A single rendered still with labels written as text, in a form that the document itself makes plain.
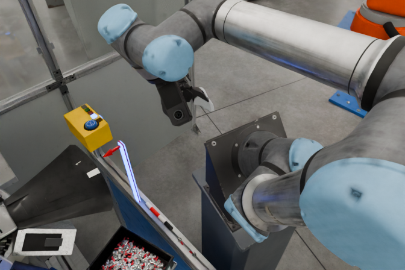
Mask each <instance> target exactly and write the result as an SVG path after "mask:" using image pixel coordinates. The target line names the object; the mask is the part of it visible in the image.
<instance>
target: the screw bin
mask: <svg viewBox="0 0 405 270"><path fill-rule="evenodd" d="M123 237H126V238H128V237H129V240H131V241H134V243H136V244H137V245H139V246H141V247H143V248H144V249H146V250H147V251H149V252H150V253H152V254H154V255H155V256H158V257H159V258H160V259H162V260H164V261H165V262H166V263H167V265H166V267H165V269H164V270H171V269H172V267H173V265H174V262H173V259H174V256H173V255H171V254H169V253H167V252H166V251H164V250H163V249H161V248H159V247H158V246H156V245H154V244H153V243H151V242H149V241H147V240H146V239H144V238H142V237H141V236H139V235H138V234H136V233H134V232H132V231H131V230H129V229H127V228H126V227H124V226H123V225H121V226H120V227H119V228H118V230H117V231H116V232H115V234H114V235H113V236H112V237H111V239H110V240H109V241H108V242H107V244H106V245H105V247H104V248H103V249H102V250H101V252H100V253H99V254H98V255H97V257H96V258H95V259H94V261H93V262H92V263H91V264H90V266H89V267H88V268H87V269H86V270H99V269H100V267H101V266H102V265H103V264H104V262H105V261H106V260H107V258H108V257H109V255H110V254H111V253H112V252H113V250H114V248H116V246H117V245H118V243H119V242H120V241H121V240H122V238H123Z"/></svg>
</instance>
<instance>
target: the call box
mask: <svg viewBox="0 0 405 270"><path fill-rule="evenodd" d="M85 105H86V106H87V107H88V108H90V111H93V112H94V114H96V115H97V117H96V118H94V119H93V118H92V117H91V116H90V115H89V114H88V113H87V112H85V111H84V109H82V108H81V106H80V107H78V108H76V109H75V110H72V111H70V112H69V113H66V114H65V115H64V118H65V121H66V123H67V125H68V127H69V129H70V131H71V132H72V133H73V134H74V136H75V137H76V138H77V139H78V140H79V141H80V142H81V143H82V144H83V145H84V146H85V147H86V148H87V150H88V151H89V152H93V151H94V150H96V149H98V148H99V147H101V146H103V145H104V144H106V143H107V142H109V141H111V140H112V139H113V137H112V135H111V131H110V128H109V125H108V123H107V122H106V121H105V120H104V119H103V118H102V117H100V115H99V114H97V112H96V111H94V110H93V109H92V108H91V107H90V106H89V105H88V104H85ZM98 118H101V119H102V121H101V122H98V121H97V120H96V119H98ZM92 119H93V120H95V121H96V123H97V126H96V127H95V128H92V129H87V128H86V126H85V123H86V122H87V121H89V120H92Z"/></svg>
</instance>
